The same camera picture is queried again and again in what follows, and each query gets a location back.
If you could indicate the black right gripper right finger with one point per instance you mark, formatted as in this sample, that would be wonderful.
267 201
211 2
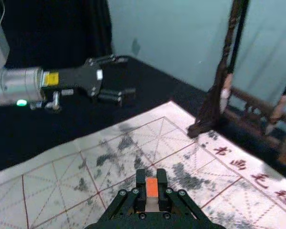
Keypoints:
162 186

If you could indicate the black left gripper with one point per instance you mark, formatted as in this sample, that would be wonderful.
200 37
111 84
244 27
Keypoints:
78 77

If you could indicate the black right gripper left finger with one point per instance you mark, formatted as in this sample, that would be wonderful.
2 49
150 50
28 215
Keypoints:
140 186

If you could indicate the orange and white block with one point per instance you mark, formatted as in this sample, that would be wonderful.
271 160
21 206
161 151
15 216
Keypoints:
151 187

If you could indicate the black backdrop curtain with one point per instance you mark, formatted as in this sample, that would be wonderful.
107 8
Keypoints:
50 28

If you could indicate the white calligraphy mat, red grid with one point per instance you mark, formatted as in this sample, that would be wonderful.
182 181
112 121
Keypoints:
62 181

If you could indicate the dark wooden brush rack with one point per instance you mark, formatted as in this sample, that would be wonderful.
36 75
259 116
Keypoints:
212 114

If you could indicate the black table cloth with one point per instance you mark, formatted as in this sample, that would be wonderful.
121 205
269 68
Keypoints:
26 133

